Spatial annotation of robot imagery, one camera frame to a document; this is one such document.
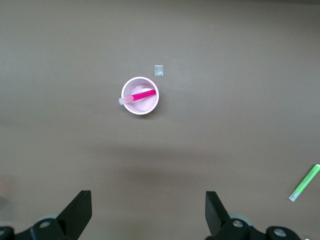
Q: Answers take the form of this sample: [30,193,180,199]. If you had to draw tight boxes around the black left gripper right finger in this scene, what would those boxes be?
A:
[204,190,302,240]

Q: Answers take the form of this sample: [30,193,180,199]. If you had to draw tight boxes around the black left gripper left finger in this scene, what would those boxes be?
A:
[0,189,93,240]

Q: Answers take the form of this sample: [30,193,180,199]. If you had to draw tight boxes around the pink marker with clear cap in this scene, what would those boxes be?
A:
[118,89,157,106]

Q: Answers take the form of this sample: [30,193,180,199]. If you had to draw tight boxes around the green marker with clear cap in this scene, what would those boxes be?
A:
[288,163,320,202]

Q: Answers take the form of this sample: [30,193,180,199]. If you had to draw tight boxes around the brown table cover sheet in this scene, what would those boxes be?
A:
[0,0,320,240]

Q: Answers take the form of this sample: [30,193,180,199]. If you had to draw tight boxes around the translucent pink plastic cup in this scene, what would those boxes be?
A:
[121,76,160,116]

